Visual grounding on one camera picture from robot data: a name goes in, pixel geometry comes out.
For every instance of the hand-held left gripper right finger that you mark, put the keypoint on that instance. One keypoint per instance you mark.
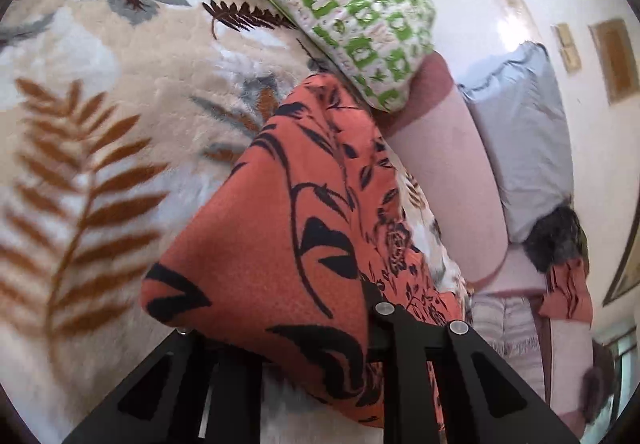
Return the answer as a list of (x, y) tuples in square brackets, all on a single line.
[(400, 364)]

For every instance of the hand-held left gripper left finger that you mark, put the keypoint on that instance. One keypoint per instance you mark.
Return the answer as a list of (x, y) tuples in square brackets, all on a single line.
[(235, 399)]

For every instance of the orange floral shirt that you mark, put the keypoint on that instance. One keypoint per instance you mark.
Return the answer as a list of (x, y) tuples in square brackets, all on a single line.
[(300, 224)]

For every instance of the striped cushion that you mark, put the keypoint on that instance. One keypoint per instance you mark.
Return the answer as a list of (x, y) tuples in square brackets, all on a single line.
[(505, 334)]

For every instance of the pale pink mattress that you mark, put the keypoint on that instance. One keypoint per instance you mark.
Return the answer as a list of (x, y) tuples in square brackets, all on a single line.
[(520, 274)]

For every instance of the rust coloured cloth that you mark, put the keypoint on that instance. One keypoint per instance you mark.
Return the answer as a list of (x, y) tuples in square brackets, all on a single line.
[(567, 296)]

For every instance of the pink bolster cushion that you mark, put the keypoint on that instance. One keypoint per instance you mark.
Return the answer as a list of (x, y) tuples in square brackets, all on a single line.
[(450, 174)]

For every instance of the dark furry cloth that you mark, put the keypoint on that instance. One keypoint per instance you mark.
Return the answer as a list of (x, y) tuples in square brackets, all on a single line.
[(552, 239)]

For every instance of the dark brown cloth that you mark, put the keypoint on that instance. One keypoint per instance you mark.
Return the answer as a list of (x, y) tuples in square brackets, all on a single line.
[(600, 379)]

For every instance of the grey pillow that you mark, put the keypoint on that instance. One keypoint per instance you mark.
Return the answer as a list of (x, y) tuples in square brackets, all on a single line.
[(525, 149)]

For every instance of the leaf print blanket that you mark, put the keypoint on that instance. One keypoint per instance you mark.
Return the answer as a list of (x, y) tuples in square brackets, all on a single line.
[(100, 124)]

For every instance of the dark wooden picture frame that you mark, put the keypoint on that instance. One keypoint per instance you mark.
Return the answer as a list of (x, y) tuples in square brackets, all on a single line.
[(625, 274)]

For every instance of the gold light switch plate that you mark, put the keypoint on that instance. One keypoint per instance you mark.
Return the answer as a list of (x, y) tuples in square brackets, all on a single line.
[(567, 49)]

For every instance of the framed wall plaque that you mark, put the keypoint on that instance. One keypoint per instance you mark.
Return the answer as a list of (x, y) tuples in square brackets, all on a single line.
[(617, 61)]

